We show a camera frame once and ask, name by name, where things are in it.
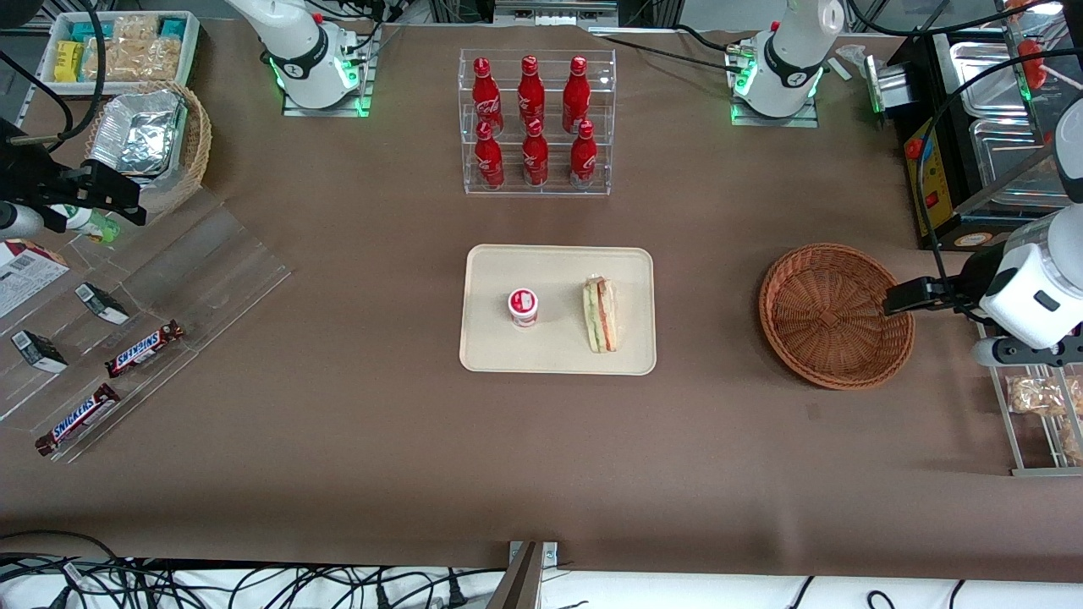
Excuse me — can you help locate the grey stand post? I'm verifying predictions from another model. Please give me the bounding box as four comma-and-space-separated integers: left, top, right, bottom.
487, 541, 559, 609

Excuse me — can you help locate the red white carton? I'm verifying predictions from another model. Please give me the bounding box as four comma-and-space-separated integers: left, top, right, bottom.
0, 239, 70, 320

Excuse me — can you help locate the white plastic bin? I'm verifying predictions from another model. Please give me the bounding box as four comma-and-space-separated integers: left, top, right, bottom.
38, 11, 201, 96

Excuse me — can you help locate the red cola bottle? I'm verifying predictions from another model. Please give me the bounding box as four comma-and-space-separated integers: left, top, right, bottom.
569, 120, 598, 189
562, 57, 591, 134
471, 58, 505, 136
521, 118, 550, 187
517, 56, 547, 129

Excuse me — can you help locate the white plastic wrapper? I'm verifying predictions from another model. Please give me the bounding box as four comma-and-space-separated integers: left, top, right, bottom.
832, 44, 874, 81

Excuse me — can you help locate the clear cracker bag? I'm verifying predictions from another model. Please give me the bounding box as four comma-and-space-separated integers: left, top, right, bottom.
114, 15, 162, 43
85, 38, 183, 83

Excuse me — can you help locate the brown wicker basket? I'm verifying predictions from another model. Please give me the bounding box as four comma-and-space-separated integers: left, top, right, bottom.
759, 244, 915, 391

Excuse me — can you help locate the steel pan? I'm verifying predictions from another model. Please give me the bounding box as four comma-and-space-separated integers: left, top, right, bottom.
948, 41, 1029, 119
969, 118, 1058, 208

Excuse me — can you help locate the green white plastic bottle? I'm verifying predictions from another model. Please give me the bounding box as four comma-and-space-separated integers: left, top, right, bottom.
49, 205, 121, 244

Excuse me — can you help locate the light wicker basket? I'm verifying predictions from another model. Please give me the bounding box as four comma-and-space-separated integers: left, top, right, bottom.
83, 80, 212, 217

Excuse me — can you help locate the silver foil container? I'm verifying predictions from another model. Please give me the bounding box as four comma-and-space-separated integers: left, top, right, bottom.
89, 89, 187, 178

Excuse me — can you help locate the black countertop appliance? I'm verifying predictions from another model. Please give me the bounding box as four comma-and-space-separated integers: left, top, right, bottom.
880, 34, 1083, 252

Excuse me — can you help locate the triangle sandwich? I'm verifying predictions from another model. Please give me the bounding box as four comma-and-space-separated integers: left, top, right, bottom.
582, 276, 620, 354

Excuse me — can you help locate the black base cable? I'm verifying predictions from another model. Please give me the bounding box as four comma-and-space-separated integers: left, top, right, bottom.
592, 24, 747, 62

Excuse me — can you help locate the small black box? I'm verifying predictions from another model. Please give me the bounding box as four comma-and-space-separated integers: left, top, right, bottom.
10, 330, 69, 374
74, 283, 130, 326

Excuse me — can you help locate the red Coca-Cola can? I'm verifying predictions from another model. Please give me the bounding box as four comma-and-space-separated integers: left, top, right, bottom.
474, 121, 507, 189

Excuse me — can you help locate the Snickers chocolate bar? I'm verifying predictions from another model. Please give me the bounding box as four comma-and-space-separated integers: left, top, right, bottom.
104, 320, 185, 378
35, 383, 121, 457

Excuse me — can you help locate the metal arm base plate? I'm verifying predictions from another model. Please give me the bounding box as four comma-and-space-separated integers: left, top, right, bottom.
729, 34, 820, 129
282, 25, 374, 118

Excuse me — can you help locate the clear acrylic bottle rack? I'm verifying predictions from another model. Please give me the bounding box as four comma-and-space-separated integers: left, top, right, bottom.
459, 48, 617, 197

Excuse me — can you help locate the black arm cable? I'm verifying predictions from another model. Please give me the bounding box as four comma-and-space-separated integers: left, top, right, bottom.
47, 0, 107, 153
918, 51, 1083, 284

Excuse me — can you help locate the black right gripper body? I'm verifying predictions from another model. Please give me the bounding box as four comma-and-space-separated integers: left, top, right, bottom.
0, 161, 85, 233

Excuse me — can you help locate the brown table cover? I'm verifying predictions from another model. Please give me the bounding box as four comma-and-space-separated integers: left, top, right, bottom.
0, 17, 1083, 584

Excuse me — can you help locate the grey wire rack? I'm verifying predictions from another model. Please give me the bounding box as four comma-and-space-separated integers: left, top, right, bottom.
977, 326, 1083, 477

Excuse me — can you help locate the beige plastic tray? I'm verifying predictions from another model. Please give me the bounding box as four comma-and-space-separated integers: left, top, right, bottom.
459, 244, 657, 376

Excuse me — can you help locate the aluminium frame rail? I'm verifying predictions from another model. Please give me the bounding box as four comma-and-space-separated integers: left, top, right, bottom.
493, 0, 620, 19

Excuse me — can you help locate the clear acrylic stepped shelf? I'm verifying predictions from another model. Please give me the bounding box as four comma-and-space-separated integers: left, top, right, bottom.
0, 186, 294, 464

